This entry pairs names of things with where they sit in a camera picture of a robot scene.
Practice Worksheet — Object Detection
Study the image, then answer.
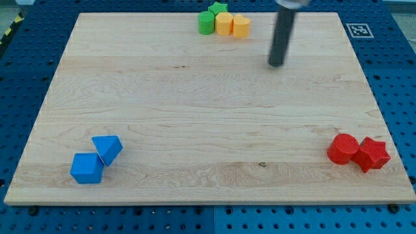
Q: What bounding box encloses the green star block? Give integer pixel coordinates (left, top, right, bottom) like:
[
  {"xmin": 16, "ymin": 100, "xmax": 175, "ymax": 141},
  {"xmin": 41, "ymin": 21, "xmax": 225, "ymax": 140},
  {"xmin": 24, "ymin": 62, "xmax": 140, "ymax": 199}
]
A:
[{"xmin": 208, "ymin": 1, "xmax": 228, "ymax": 16}]

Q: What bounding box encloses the red star block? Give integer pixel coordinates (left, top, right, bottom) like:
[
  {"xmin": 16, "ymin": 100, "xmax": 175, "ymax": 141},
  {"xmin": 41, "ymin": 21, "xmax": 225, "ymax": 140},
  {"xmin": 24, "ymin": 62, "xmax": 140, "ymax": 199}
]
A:
[{"xmin": 352, "ymin": 136, "xmax": 391, "ymax": 173}]

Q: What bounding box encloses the blue triangle block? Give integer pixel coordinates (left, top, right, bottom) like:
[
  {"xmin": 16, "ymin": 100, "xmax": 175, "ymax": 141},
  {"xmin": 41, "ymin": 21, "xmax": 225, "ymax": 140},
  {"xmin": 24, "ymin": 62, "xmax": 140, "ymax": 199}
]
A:
[{"xmin": 92, "ymin": 135, "xmax": 123, "ymax": 166}]

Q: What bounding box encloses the green cylinder block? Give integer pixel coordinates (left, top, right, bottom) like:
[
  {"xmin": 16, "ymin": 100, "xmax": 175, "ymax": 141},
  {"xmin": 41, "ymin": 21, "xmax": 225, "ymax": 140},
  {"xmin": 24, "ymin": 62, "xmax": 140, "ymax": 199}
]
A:
[{"xmin": 198, "ymin": 11, "xmax": 215, "ymax": 35}]

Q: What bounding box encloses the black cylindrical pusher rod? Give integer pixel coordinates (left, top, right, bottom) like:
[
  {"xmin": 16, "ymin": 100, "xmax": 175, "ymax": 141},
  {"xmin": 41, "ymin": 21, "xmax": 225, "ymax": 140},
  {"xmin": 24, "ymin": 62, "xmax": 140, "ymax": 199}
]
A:
[{"xmin": 268, "ymin": 6, "xmax": 296, "ymax": 67}]

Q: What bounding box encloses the red cylinder block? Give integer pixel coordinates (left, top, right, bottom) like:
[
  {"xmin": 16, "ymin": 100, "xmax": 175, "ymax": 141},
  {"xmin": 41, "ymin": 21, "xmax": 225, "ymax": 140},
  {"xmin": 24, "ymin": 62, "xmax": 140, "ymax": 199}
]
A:
[{"xmin": 327, "ymin": 133, "xmax": 359, "ymax": 165}]

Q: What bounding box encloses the blue cube block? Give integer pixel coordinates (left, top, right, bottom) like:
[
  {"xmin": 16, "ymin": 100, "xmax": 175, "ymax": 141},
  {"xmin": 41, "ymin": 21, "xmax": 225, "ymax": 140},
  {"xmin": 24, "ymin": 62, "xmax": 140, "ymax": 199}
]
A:
[{"xmin": 70, "ymin": 153, "xmax": 103, "ymax": 184}]

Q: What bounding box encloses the yellow heart block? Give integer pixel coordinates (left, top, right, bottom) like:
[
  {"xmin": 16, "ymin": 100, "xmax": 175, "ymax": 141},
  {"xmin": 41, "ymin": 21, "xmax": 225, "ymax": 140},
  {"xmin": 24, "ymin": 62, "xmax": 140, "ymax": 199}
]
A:
[{"xmin": 233, "ymin": 14, "xmax": 251, "ymax": 38}]

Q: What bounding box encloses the yellow black hazard tape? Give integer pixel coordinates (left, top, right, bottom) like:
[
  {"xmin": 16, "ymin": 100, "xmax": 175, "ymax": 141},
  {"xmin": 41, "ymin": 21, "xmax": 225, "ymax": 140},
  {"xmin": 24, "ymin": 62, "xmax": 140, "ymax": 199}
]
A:
[{"xmin": 1, "ymin": 12, "xmax": 24, "ymax": 46}]

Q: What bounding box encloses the yellow hexagon block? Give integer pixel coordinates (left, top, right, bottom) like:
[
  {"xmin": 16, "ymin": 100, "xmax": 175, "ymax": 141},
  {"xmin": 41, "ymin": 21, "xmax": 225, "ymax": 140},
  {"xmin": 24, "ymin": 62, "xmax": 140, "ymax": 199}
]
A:
[{"xmin": 215, "ymin": 12, "xmax": 233, "ymax": 36}]

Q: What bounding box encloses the white fiducial marker tag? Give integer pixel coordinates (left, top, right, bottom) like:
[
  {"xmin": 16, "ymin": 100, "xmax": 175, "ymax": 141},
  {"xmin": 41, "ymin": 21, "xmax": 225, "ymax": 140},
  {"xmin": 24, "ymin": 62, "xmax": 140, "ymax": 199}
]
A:
[{"xmin": 346, "ymin": 23, "xmax": 374, "ymax": 38}]

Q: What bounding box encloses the wooden board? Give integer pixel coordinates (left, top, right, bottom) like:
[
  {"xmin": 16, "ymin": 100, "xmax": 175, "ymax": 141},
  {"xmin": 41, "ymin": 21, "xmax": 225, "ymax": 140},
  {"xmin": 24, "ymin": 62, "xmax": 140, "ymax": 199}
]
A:
[{"xmin": 5, "ymin": 12, "xmax": 415, "ymax": 205}]

